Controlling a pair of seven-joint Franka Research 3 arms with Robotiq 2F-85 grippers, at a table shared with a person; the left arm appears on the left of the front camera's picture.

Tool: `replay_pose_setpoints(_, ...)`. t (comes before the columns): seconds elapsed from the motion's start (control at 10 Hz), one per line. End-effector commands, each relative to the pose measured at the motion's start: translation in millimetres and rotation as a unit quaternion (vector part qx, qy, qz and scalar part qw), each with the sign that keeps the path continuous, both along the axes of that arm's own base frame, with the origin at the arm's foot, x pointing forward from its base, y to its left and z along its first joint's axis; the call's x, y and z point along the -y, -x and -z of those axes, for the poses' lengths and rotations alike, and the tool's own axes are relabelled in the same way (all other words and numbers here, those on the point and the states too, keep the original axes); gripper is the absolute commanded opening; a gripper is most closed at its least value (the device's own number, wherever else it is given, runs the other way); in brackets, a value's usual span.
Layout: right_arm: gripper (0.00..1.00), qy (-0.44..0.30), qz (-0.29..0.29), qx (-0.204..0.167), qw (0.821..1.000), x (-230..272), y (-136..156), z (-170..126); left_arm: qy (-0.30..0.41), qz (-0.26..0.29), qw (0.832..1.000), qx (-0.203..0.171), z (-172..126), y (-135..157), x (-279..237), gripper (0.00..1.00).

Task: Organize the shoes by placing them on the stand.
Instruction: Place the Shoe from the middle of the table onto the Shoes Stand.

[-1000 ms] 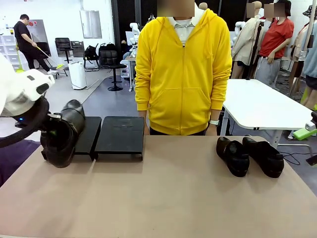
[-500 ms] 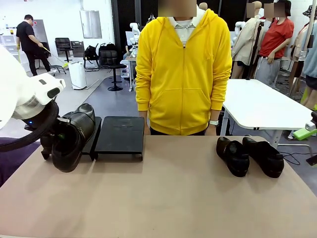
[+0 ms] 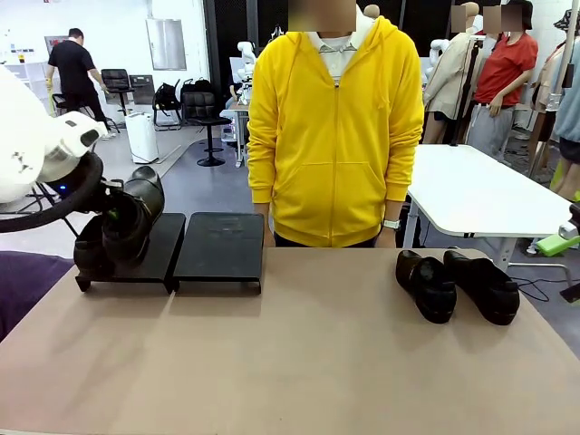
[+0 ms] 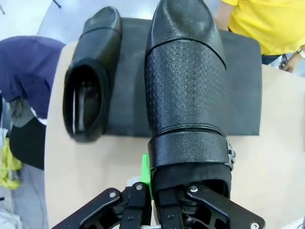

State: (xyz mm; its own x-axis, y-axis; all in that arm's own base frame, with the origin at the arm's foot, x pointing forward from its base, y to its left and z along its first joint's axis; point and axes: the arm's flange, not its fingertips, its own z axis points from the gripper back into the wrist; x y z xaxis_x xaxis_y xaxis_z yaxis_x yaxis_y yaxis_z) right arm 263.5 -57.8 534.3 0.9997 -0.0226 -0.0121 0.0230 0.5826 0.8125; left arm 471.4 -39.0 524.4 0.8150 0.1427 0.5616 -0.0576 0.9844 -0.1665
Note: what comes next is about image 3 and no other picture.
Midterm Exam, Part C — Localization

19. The person's right forearm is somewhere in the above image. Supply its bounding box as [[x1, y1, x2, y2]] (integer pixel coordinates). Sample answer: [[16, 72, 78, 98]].
[[246, 130, 283, 206]]

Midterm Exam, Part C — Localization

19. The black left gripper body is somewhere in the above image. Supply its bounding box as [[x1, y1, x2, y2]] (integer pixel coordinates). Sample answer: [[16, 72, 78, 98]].
[[46, 178, 111, 215]]

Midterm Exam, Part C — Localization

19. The grey metal wall panel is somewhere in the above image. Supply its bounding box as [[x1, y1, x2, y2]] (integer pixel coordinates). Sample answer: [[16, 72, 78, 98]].
[[145, 18, 188, 72]]

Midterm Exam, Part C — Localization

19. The mannequin in red shirt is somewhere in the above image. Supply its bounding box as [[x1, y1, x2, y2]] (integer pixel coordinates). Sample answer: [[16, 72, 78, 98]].
[[466, 0, 540, 162]]

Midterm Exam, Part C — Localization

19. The mannequin in tan garment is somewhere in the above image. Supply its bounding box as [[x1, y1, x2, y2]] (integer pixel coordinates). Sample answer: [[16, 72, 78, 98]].
[[527, 43, 567, 180]]

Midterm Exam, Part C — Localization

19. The person's left forearm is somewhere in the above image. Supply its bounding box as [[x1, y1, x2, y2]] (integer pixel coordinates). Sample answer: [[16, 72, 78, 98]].
[[383, 130, 426, 221]]

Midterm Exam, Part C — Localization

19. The white drawer cabinet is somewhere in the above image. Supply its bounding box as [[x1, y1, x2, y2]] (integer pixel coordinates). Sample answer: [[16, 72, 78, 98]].
[[4, 62, 52, 114]]

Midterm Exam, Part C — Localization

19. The mannequin in beige coat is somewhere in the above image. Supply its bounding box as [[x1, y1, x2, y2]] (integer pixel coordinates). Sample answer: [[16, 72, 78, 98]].
[[424, 2, 484, 146]]

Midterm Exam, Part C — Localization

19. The white stand pole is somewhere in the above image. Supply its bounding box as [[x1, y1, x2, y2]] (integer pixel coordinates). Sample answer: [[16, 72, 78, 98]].
[[553, 26, 575, 99]]

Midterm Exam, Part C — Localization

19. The dark box appliance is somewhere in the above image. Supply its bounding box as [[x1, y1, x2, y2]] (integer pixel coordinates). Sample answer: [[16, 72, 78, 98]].
[[129, 74, 155, 106]]

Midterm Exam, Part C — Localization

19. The person's right hand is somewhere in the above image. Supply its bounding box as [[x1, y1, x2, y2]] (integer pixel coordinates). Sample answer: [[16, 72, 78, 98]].
[[253, 202, 276, 248]]

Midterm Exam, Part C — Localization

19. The man in black clothes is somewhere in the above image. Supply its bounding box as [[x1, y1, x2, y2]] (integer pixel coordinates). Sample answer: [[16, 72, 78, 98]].
[[46, 27, 120, 140]]

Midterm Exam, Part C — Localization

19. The black backpack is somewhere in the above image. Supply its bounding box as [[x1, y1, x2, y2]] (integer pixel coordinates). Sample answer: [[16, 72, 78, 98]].
[[153, 81, 182, 115], [179, 77, 214, 97]]

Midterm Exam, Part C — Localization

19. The black braided cable sleeve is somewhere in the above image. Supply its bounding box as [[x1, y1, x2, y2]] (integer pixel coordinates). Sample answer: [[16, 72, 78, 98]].
[[0, 151, 104, 235]]

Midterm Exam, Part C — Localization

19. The white air purifier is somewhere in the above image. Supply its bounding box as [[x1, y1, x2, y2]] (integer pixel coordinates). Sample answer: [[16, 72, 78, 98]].
[[125, 112, 160, 165]]

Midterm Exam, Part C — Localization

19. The black office chair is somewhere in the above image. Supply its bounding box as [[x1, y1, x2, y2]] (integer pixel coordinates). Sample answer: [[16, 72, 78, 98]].
[[51, 92, 73, 117]]

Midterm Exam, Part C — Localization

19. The person in yellow hoodie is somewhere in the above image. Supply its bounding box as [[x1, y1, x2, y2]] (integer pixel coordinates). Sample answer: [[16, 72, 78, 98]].
[[246, 2, 426, 249]]

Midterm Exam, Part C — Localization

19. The white table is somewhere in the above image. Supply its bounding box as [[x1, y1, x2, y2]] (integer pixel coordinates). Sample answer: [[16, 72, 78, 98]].
[[406, 143, 580, 274]]

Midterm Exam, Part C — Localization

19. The black metal shoe stand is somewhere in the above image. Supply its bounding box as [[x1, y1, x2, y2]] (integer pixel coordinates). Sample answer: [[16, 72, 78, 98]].
[[171, 211, 266, 296], [74, 212, 189, 294]]

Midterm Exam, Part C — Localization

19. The black quilted bar stool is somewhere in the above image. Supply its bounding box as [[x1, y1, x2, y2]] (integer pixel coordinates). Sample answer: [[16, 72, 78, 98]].
[[180, 92, 233, 168]]

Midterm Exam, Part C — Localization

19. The background desk with equipment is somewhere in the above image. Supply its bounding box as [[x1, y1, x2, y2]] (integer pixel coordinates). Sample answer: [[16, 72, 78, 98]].
[[220, 97, 250, 169]]

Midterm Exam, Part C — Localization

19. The purple cloth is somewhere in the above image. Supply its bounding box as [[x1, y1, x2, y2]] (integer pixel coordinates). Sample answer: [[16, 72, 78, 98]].
[[0, 251, 76, 343]]

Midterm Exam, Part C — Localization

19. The mannequin in grey-blue garment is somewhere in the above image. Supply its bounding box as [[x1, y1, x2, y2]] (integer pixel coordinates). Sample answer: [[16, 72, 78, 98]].
[[550, 67, 580, 203]]

